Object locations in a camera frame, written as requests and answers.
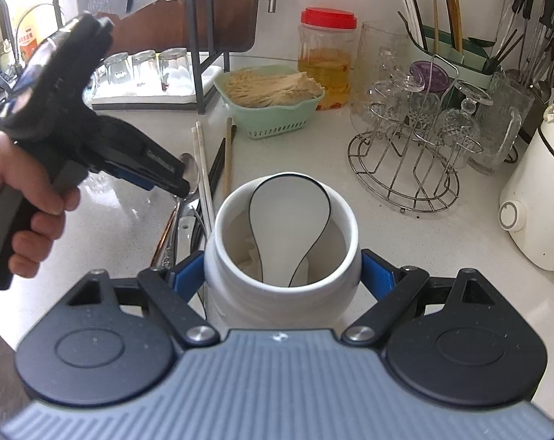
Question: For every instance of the clear stemmed glass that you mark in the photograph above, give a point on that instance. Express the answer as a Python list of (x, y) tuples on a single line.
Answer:
[(398, 85), (469, 114)]

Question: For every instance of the purple glass cup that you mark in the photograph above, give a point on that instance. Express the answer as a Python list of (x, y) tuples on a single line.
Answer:
[(430, 78)]

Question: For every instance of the green utensil holder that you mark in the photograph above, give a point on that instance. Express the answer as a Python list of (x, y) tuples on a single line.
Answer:
[(469, 62)]

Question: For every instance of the white ceramic jar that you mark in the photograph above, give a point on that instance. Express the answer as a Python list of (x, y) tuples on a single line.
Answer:
[(281, 302)]

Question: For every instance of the metal spoon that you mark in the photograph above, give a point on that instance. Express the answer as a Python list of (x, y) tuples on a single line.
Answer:
[(192, 169)]

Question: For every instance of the black metal rack frame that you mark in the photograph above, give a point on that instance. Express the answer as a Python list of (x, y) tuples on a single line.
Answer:
[(203, 78)]

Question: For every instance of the green plastic basket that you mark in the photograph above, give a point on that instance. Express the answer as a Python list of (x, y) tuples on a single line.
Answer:
[(277, 119)]

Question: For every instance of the textured glass pitcher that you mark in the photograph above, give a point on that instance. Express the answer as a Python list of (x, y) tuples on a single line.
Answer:
[(501, 119)]

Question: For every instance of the red-lidded plastic jar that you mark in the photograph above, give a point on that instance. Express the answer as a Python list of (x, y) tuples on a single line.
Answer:
[(325, 55)]

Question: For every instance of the orange-labelled bottle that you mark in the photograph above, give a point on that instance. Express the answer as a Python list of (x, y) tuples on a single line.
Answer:
[(32, 32)]

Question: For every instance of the person's left hand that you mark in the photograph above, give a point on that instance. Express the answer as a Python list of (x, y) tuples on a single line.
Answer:
[(11, 178)]

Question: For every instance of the tall clear glass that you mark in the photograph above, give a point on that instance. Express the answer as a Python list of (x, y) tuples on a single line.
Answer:
[(373, 59)]

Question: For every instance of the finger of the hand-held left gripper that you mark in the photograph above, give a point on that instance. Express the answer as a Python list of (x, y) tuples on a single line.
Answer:
[(137, 181), (153, 158)]

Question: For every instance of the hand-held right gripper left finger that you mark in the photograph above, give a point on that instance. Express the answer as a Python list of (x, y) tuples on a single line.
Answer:
[(185, 275)]

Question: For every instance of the bundle of dried noodles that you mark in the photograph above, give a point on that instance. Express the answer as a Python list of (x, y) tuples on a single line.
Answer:
[(270, 87)]

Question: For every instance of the white drain tray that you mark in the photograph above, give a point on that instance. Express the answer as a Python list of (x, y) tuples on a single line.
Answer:
[(185, 87)]

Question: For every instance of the black chopstick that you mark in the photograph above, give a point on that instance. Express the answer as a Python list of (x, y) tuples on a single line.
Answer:
[(217, 172), (213, 165)]

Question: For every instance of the red-printed clear glass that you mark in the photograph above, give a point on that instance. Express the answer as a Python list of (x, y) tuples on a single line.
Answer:
[(172, 66)]

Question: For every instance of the row of hanging kitchen utensils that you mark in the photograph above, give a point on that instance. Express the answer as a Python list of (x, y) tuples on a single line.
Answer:
[(529, 18)]

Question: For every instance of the steel faucet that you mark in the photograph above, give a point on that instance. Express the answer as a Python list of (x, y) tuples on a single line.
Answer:
[(4, 9)]

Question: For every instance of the wooden chopstick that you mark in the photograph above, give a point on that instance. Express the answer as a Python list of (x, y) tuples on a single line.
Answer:
[(228, 156)]

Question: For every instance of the bunch of upright chopsticks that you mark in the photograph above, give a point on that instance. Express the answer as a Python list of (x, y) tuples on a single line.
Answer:
[(451, 18)]

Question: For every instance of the white chopstick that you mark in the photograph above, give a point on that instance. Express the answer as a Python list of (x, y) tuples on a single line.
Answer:
[(208, 178), (203, 178)]

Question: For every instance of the brown wooden cutting board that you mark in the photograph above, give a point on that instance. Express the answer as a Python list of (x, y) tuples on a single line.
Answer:
[(222, 9)]

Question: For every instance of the white electric cooker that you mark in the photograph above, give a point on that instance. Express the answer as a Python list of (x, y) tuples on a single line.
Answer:
[(538, 192)]

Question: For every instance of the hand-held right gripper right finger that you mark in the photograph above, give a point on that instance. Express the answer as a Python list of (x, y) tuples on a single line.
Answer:
[(377, 279)]

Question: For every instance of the small clear glass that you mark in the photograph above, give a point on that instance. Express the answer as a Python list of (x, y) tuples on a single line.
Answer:
[(117, 68), (145, 66)]

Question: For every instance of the white spoon black rim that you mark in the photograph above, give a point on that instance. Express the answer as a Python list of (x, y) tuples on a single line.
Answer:
[(286, 220)]

